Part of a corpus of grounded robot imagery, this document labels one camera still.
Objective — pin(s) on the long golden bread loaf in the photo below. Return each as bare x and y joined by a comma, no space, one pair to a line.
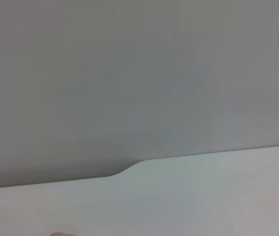
61,234

